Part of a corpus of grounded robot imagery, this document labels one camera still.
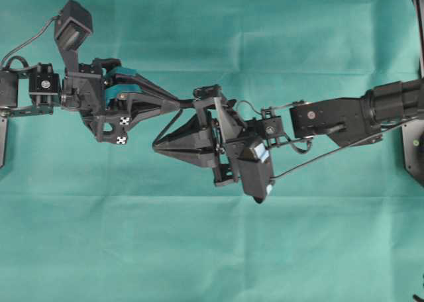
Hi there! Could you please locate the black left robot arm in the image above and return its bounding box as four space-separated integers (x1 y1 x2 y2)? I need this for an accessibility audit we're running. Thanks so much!
1 56 186 145

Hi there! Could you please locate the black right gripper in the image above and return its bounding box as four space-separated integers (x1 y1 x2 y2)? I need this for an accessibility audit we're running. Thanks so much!
154 85 285 187

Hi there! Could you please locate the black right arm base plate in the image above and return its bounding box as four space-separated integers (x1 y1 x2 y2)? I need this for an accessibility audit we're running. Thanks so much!
401 119 424 186

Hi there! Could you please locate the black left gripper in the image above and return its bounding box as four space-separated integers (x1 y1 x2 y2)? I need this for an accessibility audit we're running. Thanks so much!
61 58 182 145

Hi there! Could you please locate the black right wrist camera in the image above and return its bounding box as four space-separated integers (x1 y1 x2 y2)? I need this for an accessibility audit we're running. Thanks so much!
238 136 275 204

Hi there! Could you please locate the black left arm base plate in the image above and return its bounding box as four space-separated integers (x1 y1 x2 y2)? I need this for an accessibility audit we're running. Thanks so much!
0 112 9 168

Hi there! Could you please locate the black velcro strap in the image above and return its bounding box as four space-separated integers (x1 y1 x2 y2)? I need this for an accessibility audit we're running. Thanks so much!
151 98 199 150

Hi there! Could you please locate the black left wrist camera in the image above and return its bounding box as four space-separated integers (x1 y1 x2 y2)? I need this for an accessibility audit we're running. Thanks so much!
54 0 93 72

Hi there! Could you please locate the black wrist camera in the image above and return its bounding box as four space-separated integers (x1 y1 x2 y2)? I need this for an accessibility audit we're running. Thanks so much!
238 136 275 204
54 0 93 72

